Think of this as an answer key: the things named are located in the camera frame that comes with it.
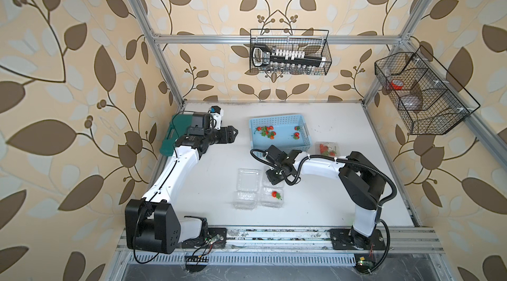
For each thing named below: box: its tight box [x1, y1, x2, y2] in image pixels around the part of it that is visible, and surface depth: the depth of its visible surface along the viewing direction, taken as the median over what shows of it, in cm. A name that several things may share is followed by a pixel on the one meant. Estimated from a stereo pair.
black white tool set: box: [251, 43, 326, 75], surface depth 86 cm
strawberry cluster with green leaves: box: [254, 125, 277, 140], surface depth 107 cm
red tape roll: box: [390, 79, 404, 91], surface depth 84 cm
